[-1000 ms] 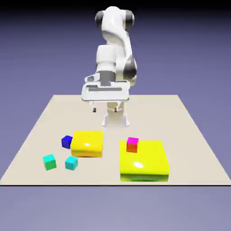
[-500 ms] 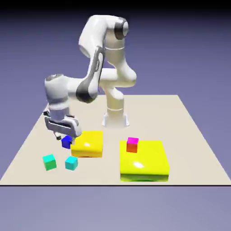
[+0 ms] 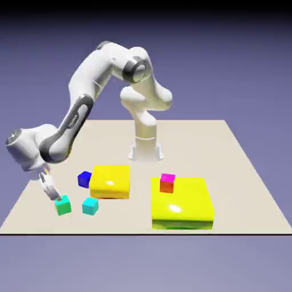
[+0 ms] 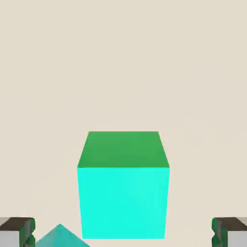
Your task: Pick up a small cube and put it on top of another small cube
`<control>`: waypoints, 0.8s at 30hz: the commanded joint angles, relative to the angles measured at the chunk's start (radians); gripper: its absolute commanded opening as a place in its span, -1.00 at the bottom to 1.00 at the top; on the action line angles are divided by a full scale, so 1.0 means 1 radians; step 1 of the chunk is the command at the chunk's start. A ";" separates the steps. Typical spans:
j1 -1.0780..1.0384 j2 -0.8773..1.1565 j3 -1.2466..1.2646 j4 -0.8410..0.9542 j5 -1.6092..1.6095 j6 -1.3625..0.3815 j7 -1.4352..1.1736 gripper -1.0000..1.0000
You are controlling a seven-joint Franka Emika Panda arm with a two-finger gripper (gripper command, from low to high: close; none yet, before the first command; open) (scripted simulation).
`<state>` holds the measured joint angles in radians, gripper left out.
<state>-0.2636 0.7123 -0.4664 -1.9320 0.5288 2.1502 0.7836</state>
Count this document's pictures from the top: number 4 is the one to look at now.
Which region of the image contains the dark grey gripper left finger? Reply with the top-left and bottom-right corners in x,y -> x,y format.
0,217 -> 36,247

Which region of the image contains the small teal cube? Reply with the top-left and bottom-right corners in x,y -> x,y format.
35,223 -> 91,247

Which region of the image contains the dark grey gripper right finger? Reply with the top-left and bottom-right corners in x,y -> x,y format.
211,217 -> 247,247

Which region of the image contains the small green cube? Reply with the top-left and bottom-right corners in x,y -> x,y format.
77,131 -> 170,240

